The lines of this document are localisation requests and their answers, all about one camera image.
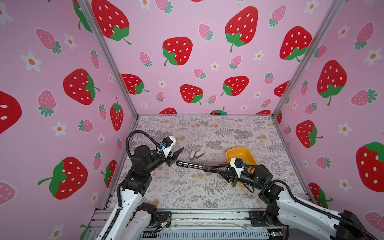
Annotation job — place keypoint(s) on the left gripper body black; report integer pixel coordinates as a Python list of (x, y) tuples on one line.
[(157, 159)]

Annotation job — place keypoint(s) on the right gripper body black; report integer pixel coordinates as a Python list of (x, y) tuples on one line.
[(246, 178)]

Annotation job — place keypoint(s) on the long black stapler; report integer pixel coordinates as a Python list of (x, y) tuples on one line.
[(210, 169)]

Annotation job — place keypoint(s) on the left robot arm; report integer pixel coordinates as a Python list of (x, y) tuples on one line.
[(130, 217)]

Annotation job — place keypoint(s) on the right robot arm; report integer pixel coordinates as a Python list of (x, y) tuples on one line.
[(292, 211)]

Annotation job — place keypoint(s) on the yellow plastic tray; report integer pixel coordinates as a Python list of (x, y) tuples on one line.
[(240, 153)]

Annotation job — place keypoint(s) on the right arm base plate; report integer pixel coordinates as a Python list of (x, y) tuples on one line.
[(262, 219)]

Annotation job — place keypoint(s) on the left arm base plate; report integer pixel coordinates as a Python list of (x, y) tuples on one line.
[(163, 220)]

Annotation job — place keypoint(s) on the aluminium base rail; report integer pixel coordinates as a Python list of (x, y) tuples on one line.
[(213, 224)]

